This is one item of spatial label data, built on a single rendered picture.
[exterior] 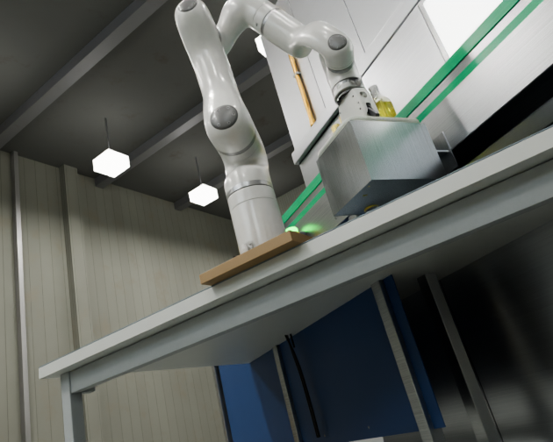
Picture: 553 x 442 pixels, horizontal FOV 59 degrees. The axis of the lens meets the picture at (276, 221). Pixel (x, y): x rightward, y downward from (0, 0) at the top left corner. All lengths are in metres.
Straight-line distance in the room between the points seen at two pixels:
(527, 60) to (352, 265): 0.55
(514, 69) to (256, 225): 0.64
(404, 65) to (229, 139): 0.72
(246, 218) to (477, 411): 0.78
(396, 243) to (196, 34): 0.82
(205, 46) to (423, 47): 0.66
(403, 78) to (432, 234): 0.85
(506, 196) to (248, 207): 0.56
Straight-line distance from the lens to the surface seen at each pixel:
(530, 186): 0.92
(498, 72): 1.19
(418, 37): 1.66
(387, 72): 1.75
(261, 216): 1.13
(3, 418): 8.59
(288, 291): 1.05
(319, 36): 1.29
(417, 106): 1.39
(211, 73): 1.38
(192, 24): 1.45
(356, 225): 0.94
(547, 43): 1.14
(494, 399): 1.57
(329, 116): 2.04
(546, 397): 1.46
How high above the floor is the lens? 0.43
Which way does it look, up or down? 22 degrees up
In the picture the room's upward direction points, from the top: 15 degrees counter-clockwise
